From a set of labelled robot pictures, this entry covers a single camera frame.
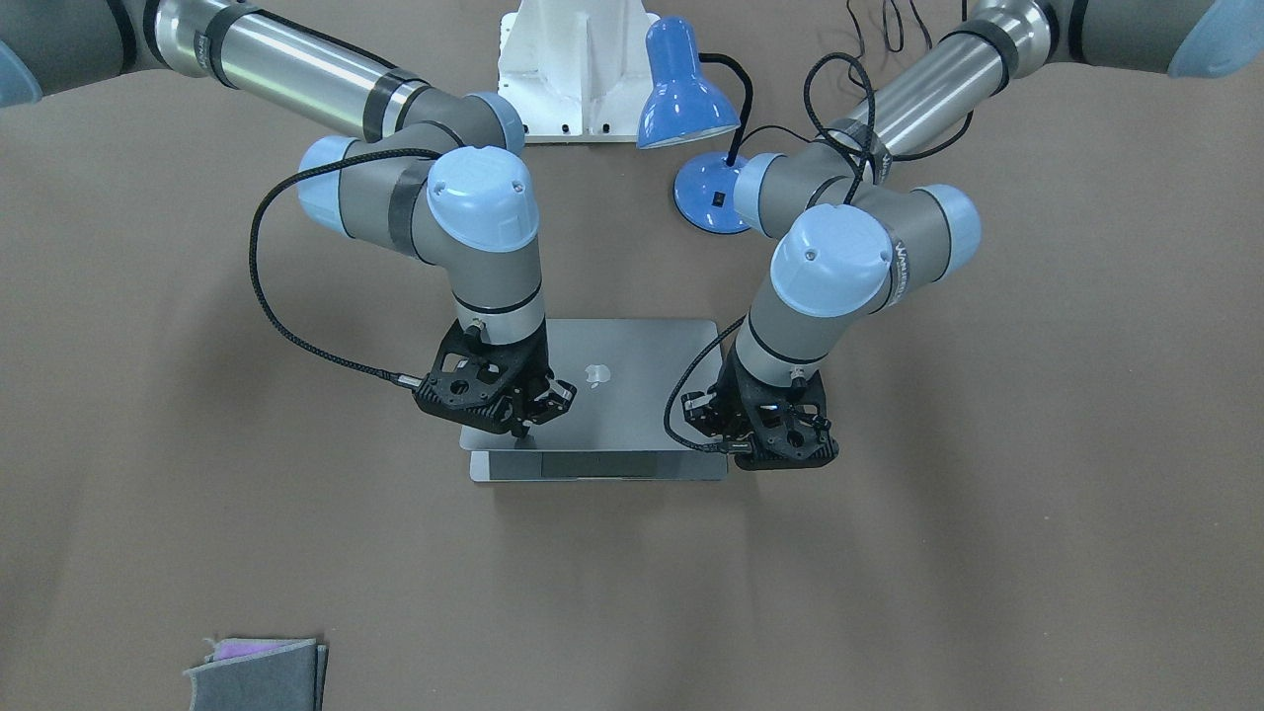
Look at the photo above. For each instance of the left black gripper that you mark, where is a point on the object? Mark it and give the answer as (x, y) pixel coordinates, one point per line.
(732, 399)

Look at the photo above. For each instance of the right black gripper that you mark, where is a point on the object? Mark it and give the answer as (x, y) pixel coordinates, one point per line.
(529, 378)

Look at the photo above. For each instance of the grey laptop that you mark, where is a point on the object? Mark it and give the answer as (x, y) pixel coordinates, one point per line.
(624, 370)

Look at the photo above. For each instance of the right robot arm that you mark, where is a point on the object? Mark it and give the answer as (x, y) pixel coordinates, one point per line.
(432, 176)

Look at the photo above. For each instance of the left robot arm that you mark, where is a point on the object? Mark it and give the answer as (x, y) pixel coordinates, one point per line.
(847, 246)

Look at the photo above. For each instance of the blue desk lamp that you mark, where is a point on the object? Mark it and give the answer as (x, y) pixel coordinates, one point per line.
(684, 105)

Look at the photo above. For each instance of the folded grey cloth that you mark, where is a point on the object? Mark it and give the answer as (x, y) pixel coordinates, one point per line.
(260, 674)

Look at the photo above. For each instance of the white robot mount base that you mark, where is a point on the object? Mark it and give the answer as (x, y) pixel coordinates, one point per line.
(576, 71)

